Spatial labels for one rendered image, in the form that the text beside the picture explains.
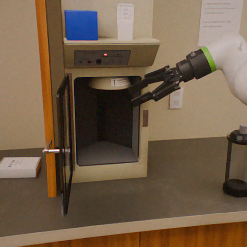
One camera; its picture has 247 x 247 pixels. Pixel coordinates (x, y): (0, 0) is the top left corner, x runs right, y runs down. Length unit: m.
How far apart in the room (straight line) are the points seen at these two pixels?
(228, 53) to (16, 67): 0.97
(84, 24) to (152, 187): 0.67
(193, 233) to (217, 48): 0.65
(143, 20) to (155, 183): 0.63
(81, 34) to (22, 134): 0.80
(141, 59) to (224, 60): 0.28
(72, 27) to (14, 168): 0.65
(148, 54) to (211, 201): 0.58
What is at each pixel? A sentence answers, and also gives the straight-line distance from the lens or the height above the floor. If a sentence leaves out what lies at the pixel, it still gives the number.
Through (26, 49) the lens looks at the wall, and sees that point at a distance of 1.75.
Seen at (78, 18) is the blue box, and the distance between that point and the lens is 1.20.
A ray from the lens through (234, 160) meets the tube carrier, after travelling 1.39.
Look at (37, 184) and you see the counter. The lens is 1.49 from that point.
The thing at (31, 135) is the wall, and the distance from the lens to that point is 1.85.
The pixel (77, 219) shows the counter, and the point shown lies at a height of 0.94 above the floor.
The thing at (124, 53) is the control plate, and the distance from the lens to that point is 1.25.
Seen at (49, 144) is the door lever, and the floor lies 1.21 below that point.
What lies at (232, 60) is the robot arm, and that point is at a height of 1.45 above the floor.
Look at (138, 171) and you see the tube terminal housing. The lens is 1.50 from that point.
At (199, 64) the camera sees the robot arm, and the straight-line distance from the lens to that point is 1.24.
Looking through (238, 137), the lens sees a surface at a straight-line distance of 1.36.
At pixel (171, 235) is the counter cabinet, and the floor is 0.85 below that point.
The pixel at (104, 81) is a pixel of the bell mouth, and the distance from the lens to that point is 1.38.
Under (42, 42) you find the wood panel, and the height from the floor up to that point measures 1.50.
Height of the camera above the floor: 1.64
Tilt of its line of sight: 19 degrees down
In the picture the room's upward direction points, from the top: 1 degrees clockwise
